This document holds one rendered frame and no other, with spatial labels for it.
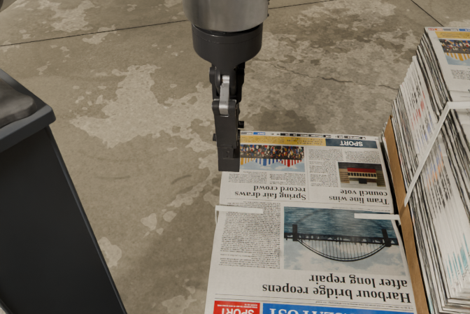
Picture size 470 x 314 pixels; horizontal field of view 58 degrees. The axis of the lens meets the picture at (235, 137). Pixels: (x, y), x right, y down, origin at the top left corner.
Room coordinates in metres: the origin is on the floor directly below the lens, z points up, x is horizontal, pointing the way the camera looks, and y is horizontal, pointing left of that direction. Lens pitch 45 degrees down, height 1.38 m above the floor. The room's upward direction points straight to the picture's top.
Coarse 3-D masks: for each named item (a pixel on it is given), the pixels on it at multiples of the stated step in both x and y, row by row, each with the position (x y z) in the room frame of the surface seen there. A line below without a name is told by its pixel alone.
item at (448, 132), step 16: (448, 96) 0.41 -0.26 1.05; (464, 96) 0.40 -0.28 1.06; (448, 112) 0.40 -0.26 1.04; (464, 112) 0.38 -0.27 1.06; (432, 128) 0.41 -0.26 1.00; (448, 128) 0.38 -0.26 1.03; (448, 144) 0.36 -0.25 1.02; (416, 160) 0.40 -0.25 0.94; (432, 160) 0.38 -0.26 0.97; (432, 176) 0.35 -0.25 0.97; (416, 192) 0.37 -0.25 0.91
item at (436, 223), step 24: (456, 144) 0.35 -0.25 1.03; (456, 168) 0.32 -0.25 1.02; (432, 192) 0.33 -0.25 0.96; (456, 192) 0.30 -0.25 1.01; (432, 216) 0.31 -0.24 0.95; (456, 216) 0.27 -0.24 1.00; (432, 240) 0.28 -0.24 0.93; (456, 240) 0.25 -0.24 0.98; (432, 264) 0.26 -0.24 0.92; (456, 264) 0.23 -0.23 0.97; (432, 288) 0.24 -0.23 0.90; (456, 288) 0.21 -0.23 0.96; (432, 312) 0.22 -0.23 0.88; (456, 312) 0.20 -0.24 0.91
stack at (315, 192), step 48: (288, 144) 0.55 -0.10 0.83; (336, 144) 0.55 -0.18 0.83; (384, 144) 0.55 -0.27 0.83; (240, 192) 0.44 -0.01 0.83; (288, 192) 0.44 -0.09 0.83; (336, 192) 0.44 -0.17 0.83; (384, 192) 0.44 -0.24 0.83; (240, 240) 0.35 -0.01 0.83; (288, 240) 0.35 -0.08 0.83; (336, 240) 0.35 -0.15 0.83; (384, 240) 0.35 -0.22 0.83; (240, 288) 0.27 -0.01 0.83; (288, 288) 0.27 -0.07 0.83; (336, 288) 0.27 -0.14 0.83; (384, 288) 0.27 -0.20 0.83
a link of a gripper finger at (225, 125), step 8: (216, 104) 0.34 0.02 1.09; (232, 104) 0.34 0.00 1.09; (216, 112) 0.35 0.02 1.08; (232, 112) 0.34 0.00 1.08; (216, 120) 0.36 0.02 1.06; (224, 120) 0.35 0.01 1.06; (232, 120) 0.35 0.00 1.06; (216, 128) 0.36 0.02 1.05; (224, 128) 0.36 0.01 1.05; (232, 128) 0.36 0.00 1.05; (216, 136) 0.36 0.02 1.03; (224, 136) 0.36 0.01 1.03; (232, 136) 0.36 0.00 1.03; (216, 144) 0.37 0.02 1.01; (232, 144) 0.37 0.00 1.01
